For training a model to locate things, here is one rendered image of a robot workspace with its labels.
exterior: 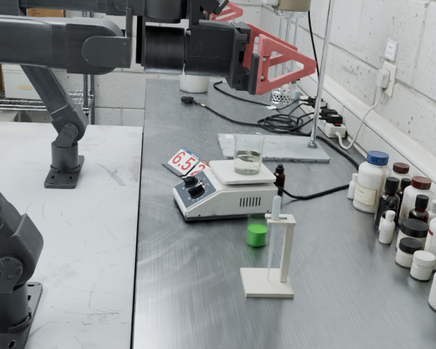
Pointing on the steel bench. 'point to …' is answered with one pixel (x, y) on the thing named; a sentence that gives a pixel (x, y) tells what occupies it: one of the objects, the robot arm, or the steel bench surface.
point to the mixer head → (289, 7)
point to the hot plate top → (219, 167)
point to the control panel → (195, 185)
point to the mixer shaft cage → (278, 95)
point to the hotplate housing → (229, 200)
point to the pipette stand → (249, 276)
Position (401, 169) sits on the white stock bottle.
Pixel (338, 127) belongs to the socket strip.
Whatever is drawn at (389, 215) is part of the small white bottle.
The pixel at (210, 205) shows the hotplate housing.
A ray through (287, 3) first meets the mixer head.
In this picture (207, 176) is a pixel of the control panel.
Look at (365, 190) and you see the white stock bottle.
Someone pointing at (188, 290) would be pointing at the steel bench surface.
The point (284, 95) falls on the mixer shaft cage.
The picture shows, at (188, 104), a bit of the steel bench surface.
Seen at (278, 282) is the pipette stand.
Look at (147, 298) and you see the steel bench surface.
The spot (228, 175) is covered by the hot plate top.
